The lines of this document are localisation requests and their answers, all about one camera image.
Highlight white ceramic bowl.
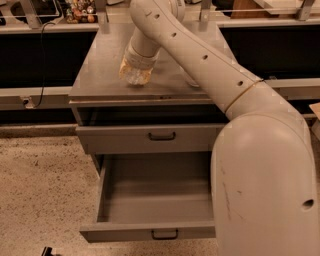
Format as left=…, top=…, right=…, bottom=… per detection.
left=181, top=68, right=199, bottom=88

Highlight grey wall socket box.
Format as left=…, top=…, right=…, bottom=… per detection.
left=20, top=96, right=35, bottom=109

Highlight black middle drawer handle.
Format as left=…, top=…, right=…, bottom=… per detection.
left=151, top=229, right=179, bottom=240

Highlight black hanging cable left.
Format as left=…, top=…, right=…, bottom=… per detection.
left=33, top=21, right=57, bottom=109

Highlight colourful items on shelf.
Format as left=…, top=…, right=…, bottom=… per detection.
left=65, top=0, right=97, bottom=24

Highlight clear plastic water bottle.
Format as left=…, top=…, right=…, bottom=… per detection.
left=127, top=68, right=145, bottom=85

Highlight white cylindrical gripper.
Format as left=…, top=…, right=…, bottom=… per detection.
left=119, top=42, right=160, bottom=84

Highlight grey drawer cabinet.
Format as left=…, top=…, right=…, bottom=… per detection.
left=69, top=24, right=227, bottom=170

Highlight grey open middle drawer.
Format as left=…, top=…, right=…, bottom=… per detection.
left=80, top=152, right=215, bottom=243

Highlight black upper drawer handle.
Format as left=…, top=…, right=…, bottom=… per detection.
left=148, top=132, right=176, bottom=141

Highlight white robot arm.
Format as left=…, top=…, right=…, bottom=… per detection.
left=120, top=0, right=320, bottom=256

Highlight black object on floor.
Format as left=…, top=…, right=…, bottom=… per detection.
left=41, top=247, right=57, bottom=256

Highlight black drawer handle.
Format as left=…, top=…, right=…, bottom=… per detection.
left=148, top=132, right=176, bottom=141
left=151, top=229, right=179, bottom=240

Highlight grey closed upper drawer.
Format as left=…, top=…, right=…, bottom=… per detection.
left=76, top=124, right=224, bottom=155

